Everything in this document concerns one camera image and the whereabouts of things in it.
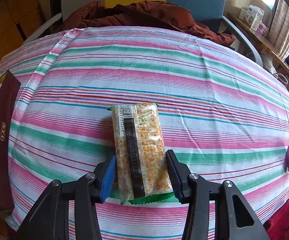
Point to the purple patterned box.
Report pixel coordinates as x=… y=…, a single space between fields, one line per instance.
x=263 y=28

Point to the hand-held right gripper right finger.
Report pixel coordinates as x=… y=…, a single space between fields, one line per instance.
x=174 y=177

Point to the small white box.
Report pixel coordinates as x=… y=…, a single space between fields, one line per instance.
x=243 y=13

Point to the red garment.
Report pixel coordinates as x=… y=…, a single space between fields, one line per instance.
x=284 y=217

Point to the rice cracker snack packet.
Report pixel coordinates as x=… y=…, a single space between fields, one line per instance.
x=139 y=142

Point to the maroon jacket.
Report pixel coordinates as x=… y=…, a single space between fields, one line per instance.
x=139 y=15

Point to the tall white carton box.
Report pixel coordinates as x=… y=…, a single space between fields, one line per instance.
x=255 y=17

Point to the white plastic bag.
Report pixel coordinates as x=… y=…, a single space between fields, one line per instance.
x=269 y=62

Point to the wooden wardrobe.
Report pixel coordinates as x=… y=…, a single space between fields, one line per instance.
x=9 y=30

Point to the striped tablecloth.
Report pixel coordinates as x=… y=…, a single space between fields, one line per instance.
x=184 y=80

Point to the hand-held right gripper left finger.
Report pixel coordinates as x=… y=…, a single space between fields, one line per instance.
x=108 y=180

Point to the wooden side table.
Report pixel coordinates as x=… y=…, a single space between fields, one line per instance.
x=267 y=45

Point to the pink striped curtain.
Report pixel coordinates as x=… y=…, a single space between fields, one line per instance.
x=287 y=30

